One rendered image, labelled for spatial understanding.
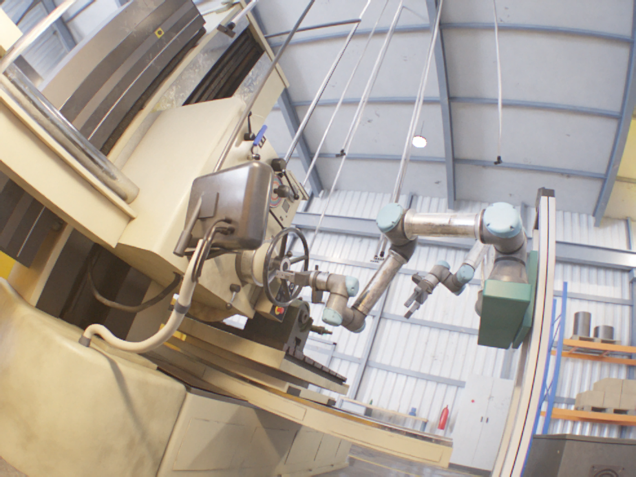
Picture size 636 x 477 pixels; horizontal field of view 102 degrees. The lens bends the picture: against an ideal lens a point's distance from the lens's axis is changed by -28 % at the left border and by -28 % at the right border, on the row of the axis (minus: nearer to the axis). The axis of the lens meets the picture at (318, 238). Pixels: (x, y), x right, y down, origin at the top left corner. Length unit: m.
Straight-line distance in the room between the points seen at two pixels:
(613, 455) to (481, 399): 7.03
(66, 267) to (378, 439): 1.78
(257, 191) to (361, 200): 10.41
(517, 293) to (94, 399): 1.51
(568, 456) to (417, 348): 7.99
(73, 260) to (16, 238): 0.33
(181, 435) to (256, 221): 1.25
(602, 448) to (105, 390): 1.68
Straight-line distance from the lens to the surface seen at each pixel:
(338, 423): 1.98
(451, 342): 8.98
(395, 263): 1.41
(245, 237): 0.88
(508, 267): 1.21
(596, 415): 7.85
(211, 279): 1.61
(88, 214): 1.53
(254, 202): 0.90
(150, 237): 1.44
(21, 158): 1.42
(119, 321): 2.15
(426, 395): 8.79
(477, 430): 8.12
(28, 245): 1.84
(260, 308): 1.86
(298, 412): 2.06
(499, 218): 1.15
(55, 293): 1.93
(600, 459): 1.22
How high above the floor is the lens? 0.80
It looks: 23 degrees up
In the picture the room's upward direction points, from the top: 21 degrees clockwise
